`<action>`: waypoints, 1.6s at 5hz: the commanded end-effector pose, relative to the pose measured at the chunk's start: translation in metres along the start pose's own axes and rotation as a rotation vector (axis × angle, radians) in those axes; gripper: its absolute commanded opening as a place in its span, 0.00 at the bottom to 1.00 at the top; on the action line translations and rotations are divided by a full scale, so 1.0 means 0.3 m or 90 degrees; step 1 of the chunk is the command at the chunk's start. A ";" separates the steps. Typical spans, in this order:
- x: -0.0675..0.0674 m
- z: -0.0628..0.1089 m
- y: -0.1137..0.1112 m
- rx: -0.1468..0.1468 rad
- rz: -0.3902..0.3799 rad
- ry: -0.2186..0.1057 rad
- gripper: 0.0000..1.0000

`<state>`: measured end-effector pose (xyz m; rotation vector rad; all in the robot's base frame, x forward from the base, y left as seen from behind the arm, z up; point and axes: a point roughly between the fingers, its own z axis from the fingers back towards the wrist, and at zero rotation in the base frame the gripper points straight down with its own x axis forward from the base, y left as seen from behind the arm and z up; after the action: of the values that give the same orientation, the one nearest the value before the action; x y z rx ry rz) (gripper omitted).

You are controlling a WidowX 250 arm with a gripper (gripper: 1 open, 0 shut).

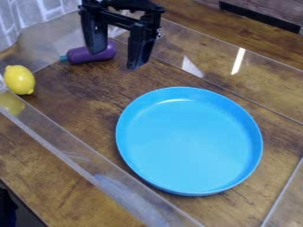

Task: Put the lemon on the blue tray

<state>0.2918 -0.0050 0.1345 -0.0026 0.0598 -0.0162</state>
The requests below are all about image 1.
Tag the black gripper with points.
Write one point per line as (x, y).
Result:
(98, 13)

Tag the yellow lemon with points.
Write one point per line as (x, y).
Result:
(20, 80)

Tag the blue round tray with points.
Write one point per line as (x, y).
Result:
(188, 140)

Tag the purple toy eggplant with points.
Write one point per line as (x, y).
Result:
(80, 55)

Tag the clear acrylic barrier wall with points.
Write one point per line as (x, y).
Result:
(58, 160)

